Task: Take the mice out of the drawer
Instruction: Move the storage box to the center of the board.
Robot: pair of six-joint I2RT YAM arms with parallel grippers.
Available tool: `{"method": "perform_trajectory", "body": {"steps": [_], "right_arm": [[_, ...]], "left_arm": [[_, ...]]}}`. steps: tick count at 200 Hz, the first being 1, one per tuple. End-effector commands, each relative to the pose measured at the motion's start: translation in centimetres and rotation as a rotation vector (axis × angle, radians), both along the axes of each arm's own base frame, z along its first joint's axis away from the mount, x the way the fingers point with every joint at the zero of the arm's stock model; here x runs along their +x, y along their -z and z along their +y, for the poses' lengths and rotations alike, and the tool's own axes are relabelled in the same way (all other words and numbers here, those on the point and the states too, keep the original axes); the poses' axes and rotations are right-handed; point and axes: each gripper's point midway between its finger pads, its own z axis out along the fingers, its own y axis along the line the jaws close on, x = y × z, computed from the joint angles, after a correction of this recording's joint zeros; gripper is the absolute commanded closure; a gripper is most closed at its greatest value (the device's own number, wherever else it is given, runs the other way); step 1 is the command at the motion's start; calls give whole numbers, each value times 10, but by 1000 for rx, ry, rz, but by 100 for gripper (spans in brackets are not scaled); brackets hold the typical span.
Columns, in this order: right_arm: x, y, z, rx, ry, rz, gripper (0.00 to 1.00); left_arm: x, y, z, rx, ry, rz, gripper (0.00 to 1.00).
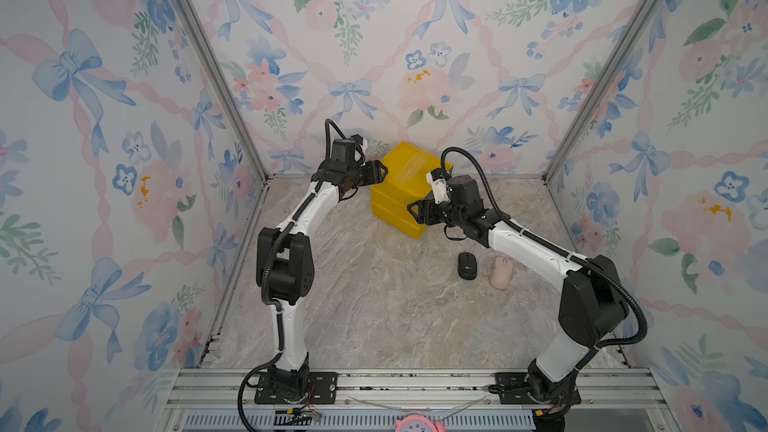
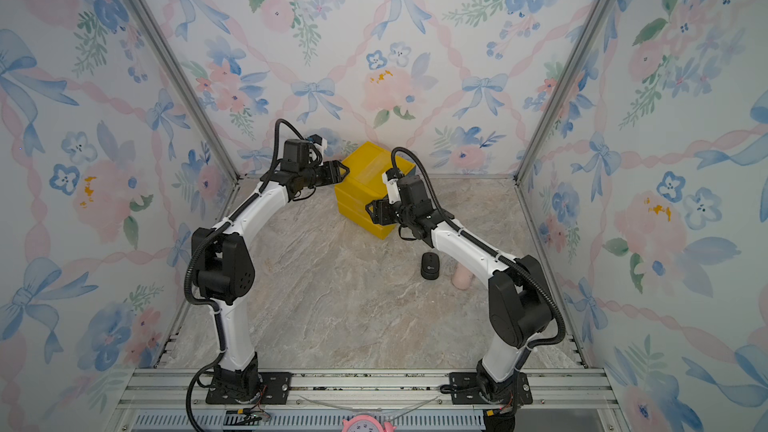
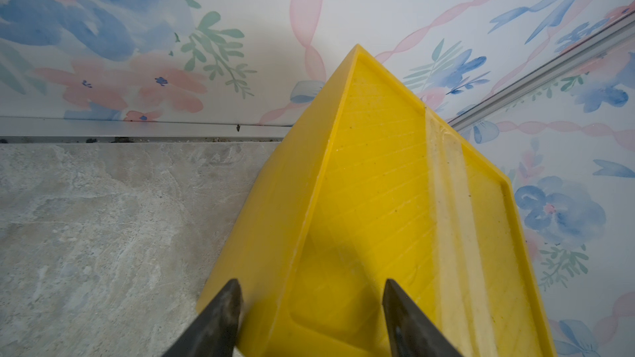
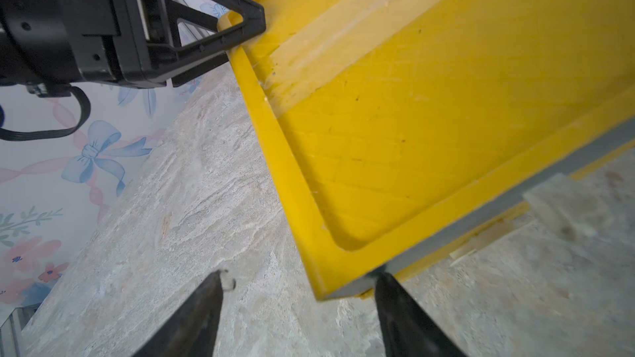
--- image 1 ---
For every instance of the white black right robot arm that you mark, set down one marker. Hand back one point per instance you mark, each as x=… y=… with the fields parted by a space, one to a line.
x=590 y=307

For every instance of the black computer mouse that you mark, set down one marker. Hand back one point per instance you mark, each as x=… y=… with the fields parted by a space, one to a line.
x=467 y=268

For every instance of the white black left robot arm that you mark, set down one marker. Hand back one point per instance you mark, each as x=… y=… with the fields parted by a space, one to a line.
x=286 y=272

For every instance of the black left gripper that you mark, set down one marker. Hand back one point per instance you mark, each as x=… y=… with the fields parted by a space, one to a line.
x=375 y=172

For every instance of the aluminium corner frame post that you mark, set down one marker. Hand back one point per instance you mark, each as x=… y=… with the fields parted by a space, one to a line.
x=641 y=17
x=204 y=50

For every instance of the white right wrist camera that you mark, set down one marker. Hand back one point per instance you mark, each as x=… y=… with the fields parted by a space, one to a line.
x=437 y=180

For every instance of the pink computer mouse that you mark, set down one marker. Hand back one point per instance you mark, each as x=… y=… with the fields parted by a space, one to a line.
x=502 y=273

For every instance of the aluminium corner frame post right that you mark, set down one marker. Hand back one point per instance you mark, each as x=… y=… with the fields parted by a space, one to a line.
x=641 y=17

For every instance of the aluminium corner frame post left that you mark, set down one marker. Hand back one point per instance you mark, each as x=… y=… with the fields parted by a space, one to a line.
x=204 y=50

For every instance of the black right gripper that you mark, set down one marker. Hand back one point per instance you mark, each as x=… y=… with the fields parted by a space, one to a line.
x=425 y=207

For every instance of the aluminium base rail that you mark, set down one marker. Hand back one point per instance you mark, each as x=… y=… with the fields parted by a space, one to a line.
x=387 y=399

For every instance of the pink round clock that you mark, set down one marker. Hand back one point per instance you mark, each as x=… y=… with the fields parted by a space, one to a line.
x=418 y=423

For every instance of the yellow plastic drawer cabinet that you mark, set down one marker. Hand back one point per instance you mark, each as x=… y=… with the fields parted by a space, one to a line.
x=405 y=183

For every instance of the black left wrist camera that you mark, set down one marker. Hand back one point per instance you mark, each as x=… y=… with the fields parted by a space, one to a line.
x=348 y=153

